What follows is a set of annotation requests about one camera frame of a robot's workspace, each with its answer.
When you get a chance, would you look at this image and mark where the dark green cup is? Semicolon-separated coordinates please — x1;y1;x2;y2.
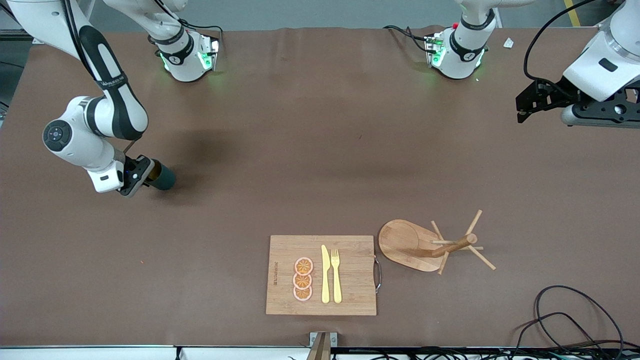
146;159;176;191

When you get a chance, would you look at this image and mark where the brown table cover mat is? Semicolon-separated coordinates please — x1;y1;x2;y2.
0;26;640;349

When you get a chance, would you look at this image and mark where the wooden mug tree stand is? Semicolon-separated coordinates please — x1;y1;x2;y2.
378;209;497;276

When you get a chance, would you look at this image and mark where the yellow plastic knife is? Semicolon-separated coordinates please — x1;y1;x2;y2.
321;244;331;304

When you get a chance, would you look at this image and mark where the yellow plastic fork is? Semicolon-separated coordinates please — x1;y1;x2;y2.
330;248;343;304

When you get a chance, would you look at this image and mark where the bamboo cutting board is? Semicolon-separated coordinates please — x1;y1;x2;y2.
265;235;382;317

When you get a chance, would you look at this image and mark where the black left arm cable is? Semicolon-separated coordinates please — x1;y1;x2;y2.
523;0;599;84

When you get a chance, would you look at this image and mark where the black left base cable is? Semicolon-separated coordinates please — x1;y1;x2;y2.
383;25;432;54

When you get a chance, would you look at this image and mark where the black base cable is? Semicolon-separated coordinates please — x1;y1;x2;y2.
179;19;225;50
383;25;432;54

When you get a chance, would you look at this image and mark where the black right base cable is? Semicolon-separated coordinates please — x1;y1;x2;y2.
179;19;225;50

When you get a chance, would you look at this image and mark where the white table edge rail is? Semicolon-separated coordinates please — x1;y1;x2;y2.
0;345;311;360

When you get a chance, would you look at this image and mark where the aluminium frame profile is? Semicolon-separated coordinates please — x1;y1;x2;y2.
0;27;48;45

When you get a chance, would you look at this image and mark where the black loose cable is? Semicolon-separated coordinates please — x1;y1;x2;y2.
512;312;603;360
534;285;626;357

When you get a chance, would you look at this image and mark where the metal table edge bracket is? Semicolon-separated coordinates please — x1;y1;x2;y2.
306;331;338;360

